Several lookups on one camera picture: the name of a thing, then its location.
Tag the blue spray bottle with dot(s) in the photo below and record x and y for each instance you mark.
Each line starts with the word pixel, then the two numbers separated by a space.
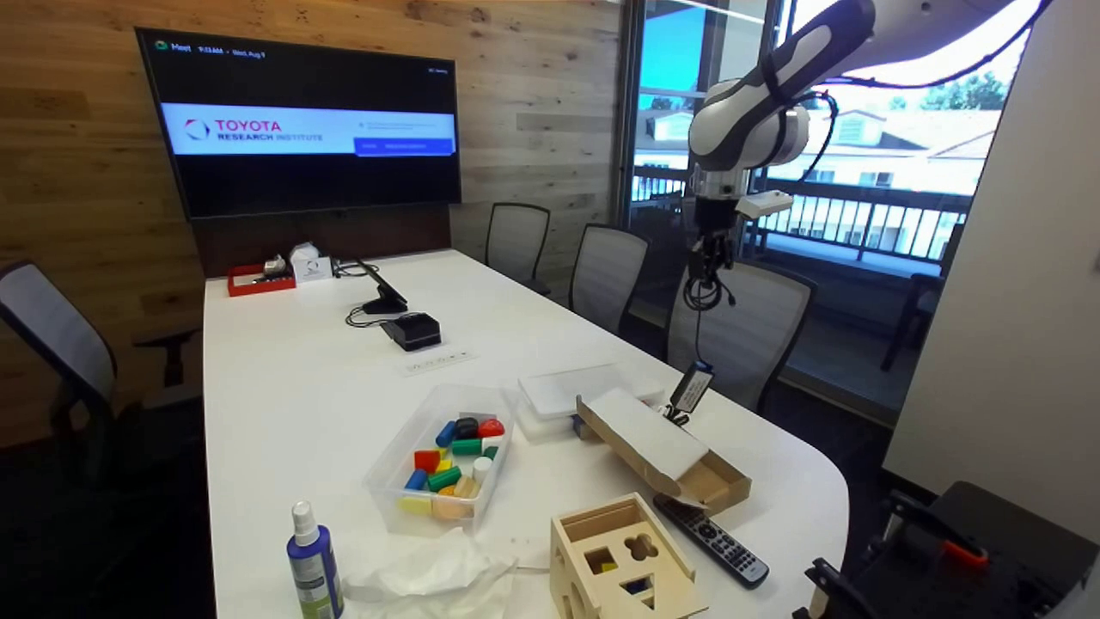
pixel 314 572

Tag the grey remote control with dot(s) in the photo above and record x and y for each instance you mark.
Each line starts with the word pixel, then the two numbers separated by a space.
pixel 727 555

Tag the small black box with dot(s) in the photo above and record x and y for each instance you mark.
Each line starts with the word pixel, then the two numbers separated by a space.
pixel 414 333

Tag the red tray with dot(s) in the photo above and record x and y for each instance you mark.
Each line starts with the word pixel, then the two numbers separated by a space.
pixel 255 285

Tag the clear plastic lid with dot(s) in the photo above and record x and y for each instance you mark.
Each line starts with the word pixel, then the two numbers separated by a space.
pixel 562 391

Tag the clear plastic bin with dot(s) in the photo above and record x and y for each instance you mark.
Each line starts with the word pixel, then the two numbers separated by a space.
pixel 396 484

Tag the white plastic bag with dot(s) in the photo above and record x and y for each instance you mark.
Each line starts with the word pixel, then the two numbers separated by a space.
pixel 436 579

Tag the red block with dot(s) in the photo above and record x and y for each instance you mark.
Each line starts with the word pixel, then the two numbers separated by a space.
pixel 428 459
pixel 490 429

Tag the green block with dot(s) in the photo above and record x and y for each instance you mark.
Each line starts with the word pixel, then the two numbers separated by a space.
pixel 444 475
pixel 467 445

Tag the blue block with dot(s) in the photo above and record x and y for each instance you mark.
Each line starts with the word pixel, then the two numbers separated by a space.
pixel 447 434
pixel 414 481

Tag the black equipment cart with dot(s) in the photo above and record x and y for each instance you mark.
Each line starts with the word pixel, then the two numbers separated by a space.
pixel 1009 562

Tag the small white box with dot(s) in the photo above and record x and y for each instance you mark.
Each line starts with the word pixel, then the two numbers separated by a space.
pixel 312 264

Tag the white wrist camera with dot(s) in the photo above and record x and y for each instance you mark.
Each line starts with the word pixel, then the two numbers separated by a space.
pixel 765 205

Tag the tan wooden cylinder block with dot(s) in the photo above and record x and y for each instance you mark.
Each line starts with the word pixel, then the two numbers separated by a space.
pixel 453 509

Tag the white block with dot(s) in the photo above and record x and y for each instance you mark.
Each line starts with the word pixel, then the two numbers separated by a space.
pixel 484 469

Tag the black block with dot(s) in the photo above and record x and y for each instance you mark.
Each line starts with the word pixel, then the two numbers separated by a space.
pixel 467 429

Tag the wall mounted tv screen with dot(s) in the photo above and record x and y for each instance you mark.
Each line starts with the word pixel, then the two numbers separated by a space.
pixel 297 127

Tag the wooden tray box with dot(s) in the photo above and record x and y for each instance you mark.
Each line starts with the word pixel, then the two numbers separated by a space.
pixel 642 443

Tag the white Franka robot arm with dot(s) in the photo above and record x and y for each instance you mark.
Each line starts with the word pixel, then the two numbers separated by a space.
pixel 768 105

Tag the wooden shape sorter box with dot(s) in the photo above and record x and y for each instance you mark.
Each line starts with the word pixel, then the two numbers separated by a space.
pixel 625 569

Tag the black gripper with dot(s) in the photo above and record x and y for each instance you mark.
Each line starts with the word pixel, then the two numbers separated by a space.
pixel 715 230

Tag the balcony railing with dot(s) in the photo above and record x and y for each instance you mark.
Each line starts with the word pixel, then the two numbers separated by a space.
pixel 870 218

